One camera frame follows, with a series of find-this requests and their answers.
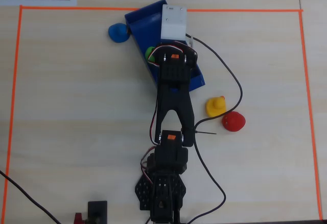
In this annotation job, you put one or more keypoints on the green rubber duck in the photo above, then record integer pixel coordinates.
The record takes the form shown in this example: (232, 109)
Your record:
(149, 53)

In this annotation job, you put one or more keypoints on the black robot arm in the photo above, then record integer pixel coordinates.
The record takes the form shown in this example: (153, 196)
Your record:
(176, 76)

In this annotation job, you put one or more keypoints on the yellow rubber duck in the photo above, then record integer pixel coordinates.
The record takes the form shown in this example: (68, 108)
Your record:
(215, 106)

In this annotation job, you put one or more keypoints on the blue rectangular open box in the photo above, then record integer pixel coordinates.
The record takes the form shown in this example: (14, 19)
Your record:
(145, 25)

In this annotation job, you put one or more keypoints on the red rubber duck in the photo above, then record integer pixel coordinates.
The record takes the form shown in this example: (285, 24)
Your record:
(233, 122)

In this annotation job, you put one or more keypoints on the blue rubber duck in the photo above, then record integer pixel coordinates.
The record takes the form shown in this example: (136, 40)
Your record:
(117, 32)

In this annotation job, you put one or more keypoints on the small black box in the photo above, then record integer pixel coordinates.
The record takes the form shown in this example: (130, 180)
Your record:
(97, 212)

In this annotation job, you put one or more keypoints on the black zip tie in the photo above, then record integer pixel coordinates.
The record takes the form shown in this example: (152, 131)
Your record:
(207, 133)

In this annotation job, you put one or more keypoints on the orange tape strip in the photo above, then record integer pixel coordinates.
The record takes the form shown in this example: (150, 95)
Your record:
(309, 106)
(12, 106)
(76, 8)

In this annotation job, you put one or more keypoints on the red stand knob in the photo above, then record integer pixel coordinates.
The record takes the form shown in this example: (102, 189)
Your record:
(78, 219)

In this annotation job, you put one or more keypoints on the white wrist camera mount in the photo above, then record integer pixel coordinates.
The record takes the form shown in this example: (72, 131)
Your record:
(173, 22)

